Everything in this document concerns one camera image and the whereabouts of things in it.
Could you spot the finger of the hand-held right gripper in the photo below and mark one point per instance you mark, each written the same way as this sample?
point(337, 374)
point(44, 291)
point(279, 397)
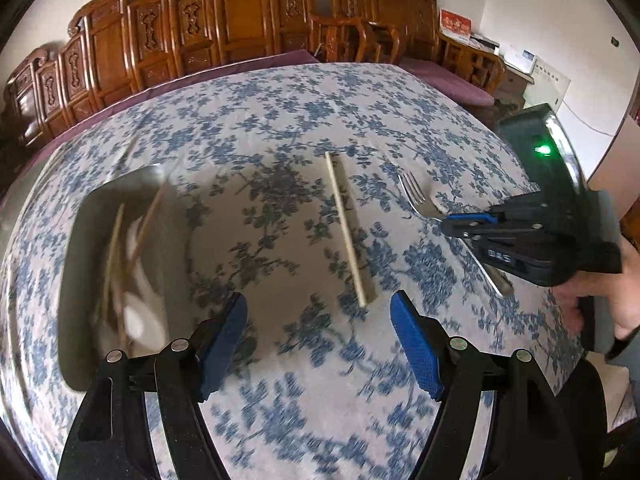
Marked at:
point(480, 235)
point(470, 219)

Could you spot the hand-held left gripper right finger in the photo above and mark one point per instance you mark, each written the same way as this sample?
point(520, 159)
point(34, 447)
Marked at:
point(415, 350)

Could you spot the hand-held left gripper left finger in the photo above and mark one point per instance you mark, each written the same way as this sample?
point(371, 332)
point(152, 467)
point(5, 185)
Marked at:
point(225, 340)

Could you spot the metal fork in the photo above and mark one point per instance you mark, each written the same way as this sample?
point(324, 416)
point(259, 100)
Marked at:
point(415, 200)

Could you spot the white ceramic spoon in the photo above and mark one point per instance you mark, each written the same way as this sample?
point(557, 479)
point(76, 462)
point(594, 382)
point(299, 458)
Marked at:
point(137, 245)
point(142, 322)

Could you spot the grey utensil container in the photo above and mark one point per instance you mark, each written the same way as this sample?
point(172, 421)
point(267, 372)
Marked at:
point(175, 240)

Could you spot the light wooden chopstick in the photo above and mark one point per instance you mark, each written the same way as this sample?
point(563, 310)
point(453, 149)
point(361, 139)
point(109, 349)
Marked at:
point(114, 250)
point(345, 225)

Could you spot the brown wooden chopstick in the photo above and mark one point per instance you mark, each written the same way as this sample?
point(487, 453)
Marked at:
point(147, 220)

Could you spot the person's right hand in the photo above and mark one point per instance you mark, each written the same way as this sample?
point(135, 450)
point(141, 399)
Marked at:
point(630, 290)

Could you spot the beige cardboard box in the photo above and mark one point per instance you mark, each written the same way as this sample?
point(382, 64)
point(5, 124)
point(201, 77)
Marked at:
point(617, 160)

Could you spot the white cardboard box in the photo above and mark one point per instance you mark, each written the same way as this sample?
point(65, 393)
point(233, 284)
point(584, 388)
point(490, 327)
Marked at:
point(545, 77)

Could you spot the short purple seat cushion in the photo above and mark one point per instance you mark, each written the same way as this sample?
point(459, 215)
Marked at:
point(450, 80)

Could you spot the red desk calendar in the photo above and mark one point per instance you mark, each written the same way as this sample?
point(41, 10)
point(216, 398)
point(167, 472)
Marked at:
point(455, 25)

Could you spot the person's dark clothing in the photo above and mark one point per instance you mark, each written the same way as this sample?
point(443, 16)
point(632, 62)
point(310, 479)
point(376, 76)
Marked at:
point(585, 410)

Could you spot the blue floral tablecloth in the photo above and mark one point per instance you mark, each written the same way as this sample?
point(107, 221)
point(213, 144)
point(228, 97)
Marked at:
point(300, 110)

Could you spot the wooden armchair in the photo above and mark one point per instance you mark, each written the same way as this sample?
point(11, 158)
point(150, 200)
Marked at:
point(350, 35)

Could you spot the short carved wooden bench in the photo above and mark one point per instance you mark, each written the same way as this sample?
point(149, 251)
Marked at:
point(400, 0)

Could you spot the long carved wooden bench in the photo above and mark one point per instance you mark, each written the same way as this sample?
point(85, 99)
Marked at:
point(150, 35)

